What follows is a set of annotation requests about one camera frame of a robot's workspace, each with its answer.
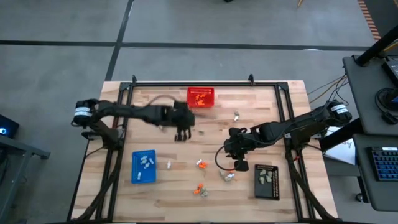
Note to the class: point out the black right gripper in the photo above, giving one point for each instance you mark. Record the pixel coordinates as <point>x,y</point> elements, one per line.
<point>245,140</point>

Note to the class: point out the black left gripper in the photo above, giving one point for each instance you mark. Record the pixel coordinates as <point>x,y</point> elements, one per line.
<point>183,116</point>

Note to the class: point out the red plastic basket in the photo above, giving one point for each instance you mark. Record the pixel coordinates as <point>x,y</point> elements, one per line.
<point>210,102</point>

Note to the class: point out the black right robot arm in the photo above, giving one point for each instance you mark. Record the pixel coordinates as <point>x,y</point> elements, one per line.
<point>295,124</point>

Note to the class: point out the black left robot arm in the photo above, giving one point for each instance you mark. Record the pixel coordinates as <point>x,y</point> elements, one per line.
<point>133,112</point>

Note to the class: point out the blue plastic basket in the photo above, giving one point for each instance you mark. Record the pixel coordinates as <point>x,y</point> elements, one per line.
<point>149,177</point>

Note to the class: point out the black plastic basket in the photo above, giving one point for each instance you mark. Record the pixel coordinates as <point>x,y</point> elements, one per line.
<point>275,189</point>

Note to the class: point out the black table clamp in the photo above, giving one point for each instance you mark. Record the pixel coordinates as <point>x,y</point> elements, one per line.
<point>251,78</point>
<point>134,79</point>

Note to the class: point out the white paper sheet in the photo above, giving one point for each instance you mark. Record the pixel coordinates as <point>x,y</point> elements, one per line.
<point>342,152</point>

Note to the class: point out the black caster wheel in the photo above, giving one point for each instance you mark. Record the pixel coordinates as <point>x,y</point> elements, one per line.
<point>359,197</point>

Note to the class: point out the grey desk with keyboard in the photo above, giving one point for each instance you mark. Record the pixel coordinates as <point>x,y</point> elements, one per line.
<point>365,186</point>

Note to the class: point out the black backlit keyboard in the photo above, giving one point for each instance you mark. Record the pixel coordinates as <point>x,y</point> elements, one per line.
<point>385,163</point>

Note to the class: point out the grey metal cart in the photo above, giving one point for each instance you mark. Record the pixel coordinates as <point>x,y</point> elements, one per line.
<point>18,149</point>

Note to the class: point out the black computer with blue light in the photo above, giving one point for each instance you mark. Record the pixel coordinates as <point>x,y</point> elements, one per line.
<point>9,124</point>

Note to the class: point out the black stand pole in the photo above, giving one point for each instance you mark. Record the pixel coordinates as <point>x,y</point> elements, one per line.
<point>373,49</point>

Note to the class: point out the black laptop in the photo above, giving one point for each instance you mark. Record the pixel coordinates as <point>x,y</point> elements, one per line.
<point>392,70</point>

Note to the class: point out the orange striped floor tape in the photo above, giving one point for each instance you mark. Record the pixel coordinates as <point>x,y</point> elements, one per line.
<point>370,21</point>

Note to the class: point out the silver mounting bracket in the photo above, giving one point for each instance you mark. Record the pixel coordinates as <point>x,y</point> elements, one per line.
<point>287,135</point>

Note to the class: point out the black aluminium table frame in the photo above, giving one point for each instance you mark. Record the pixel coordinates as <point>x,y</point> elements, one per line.
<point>236,84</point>

